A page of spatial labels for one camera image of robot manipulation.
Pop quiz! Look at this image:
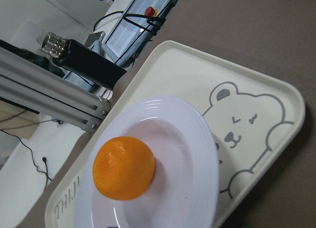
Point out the white round plate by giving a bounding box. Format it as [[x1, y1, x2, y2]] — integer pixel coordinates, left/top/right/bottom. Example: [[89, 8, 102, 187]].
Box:
[[75, 95, 219, 228]]

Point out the aluminium frame post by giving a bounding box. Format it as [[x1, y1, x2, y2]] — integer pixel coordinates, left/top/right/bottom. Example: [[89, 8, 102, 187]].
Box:
[[0, 48, 111, 132]]

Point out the black water bottle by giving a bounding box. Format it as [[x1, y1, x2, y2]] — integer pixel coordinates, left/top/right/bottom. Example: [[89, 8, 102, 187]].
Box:
[[41, 32, 127, 90]]

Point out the cream bear serving tray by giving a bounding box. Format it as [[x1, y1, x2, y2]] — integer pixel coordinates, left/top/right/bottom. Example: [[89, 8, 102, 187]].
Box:
[[44, 40, 305, 228]]

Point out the orange fruit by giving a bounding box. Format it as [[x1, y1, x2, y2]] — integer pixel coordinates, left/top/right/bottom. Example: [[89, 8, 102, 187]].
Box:
[[92, 136, 156, 201]]

